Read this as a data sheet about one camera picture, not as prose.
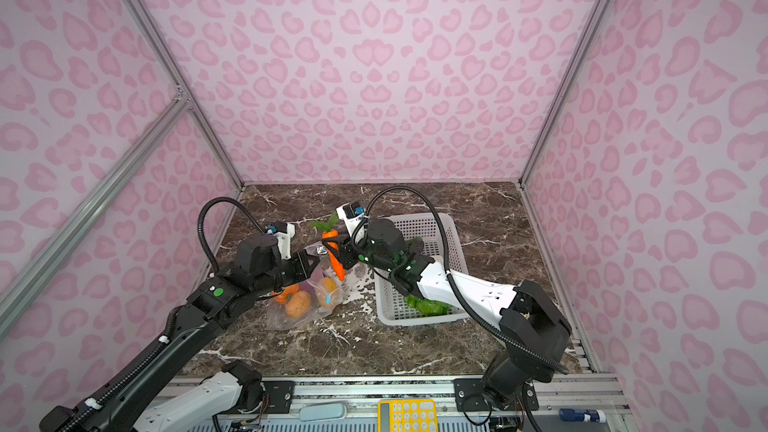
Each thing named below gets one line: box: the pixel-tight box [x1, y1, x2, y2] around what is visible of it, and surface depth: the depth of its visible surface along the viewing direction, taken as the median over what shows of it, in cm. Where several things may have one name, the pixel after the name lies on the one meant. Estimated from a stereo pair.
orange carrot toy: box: [311, 212, 346, 281], surface depth 73 cm
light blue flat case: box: [298, 403, 346, 422], surface depth 72 cm
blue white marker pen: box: [559, 408, 606, 423], surface depth 70 cm
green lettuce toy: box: [403, 294, 452, 316], surface depth 87 cm
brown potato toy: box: [285, 290, 312, 318], surface depth 86 cm
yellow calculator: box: [377, 398, 439, 432], surface depth 71 cm
